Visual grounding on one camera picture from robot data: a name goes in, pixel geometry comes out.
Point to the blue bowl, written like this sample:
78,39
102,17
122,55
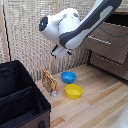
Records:
68,77

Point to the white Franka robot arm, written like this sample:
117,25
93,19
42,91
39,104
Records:
71,30

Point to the yellow bowl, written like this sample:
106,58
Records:
73,91

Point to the orange yellow snack packet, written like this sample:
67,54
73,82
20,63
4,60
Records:
49,81

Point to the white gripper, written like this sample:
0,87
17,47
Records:
60,51

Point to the black fabric storage box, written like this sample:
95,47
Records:
20,96

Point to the dark wooden drawer cabinet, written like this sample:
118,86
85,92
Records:
89,61

